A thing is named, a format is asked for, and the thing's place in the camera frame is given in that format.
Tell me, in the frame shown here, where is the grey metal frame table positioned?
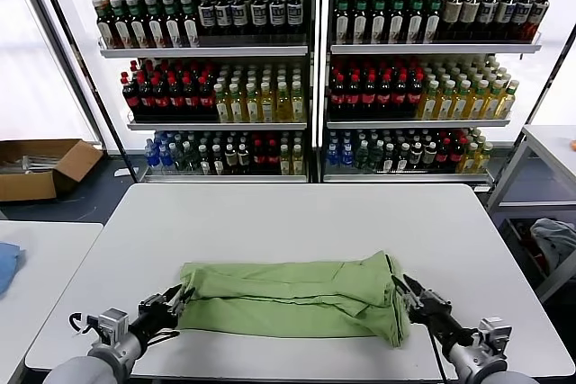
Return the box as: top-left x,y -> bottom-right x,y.
485,125 -> 576,304

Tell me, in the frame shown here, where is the green t-shirt with print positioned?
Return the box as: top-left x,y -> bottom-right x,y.
175,249 -> 411,349

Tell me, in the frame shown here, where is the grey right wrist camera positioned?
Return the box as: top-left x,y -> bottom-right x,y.
476,317 -> 513,353

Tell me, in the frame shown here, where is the dark bottle beige label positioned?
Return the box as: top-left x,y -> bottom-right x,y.
459,0 -> 481,41
441,0 -> 463,41

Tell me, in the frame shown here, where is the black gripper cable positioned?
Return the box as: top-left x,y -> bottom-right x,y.
143,330 -> 182,347
427,329 -> 450,384

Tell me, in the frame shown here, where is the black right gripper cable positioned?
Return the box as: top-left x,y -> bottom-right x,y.
427,329 -> 450,384

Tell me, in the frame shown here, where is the red bag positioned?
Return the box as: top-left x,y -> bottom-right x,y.
516,221 -> 552,277

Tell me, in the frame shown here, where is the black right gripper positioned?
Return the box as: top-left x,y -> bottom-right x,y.
390,272 -> 474,353

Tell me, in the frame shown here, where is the small yellow juice bottle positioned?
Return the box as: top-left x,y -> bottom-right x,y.
456,143 -> 477,174
290,144 -> 304,176
473,143 -> 493,174
277,144 -> 291,176

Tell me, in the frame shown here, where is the grey cloth bundle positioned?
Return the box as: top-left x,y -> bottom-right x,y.
529,218 -> 576,272

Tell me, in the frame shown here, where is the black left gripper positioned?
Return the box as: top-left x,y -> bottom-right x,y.
127,282 -> 197,341

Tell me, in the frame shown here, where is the black slanted pole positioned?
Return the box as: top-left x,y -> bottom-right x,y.
489,26 -> 576,190
15,0 -> 137,178

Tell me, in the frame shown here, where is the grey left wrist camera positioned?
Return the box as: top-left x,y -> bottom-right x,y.
69,308 -> 131,344

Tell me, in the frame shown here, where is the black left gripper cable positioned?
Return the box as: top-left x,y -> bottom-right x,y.
143,330 -> 182,347

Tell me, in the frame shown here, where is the dark bottle blue white label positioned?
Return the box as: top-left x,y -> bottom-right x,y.
494,0 -> 516,41
510,0 -> 534,41
213,0 -> 232,37
266,0 -> 286,37
284,0 -> 304,37
197,0 -> 216,37
526,0 -> 551,42
248,0 -> 268,37
229,0 -> 248,37
477,0 -> 498,41

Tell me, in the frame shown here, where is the green cap tea bottle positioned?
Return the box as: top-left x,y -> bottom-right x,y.
93,0 -> 117,49
351,0 -> 368,46
178,0 -> 201,49
423,0 -> 443,46
369,0 -> 387,46
405,0 -> 425,46
333,0 -> 350,46
387,0 -> 406,46
108,0 -> 132,49
160,0 -> 182,49
123,0 -> 147,49
142,0 -> 164,49

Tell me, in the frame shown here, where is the small red cap cola bottle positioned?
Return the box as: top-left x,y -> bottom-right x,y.
435,138 -> 451,167
449,137 -> 465,167
250,138 -> 266,174
264,138 -> 279,174

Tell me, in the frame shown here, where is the open cardboard box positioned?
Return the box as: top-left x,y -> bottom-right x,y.
0,138 -> 105,202

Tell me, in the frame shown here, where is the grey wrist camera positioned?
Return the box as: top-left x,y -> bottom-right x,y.
476,317 -> 513,353
69,308 -> 131,344

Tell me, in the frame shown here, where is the black storage bin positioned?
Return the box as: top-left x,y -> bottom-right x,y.
499,217 -> 556,289

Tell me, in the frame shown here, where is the clear plastic packaging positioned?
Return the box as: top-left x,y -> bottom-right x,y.
0,153 -> 61,176

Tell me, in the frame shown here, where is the blue folded cloth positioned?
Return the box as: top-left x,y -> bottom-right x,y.
0,240 -> 27,296

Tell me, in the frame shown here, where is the grey metal shelf rack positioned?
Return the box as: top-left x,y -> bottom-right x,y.
316,0 -> 544,185
66,0 -> 315,184

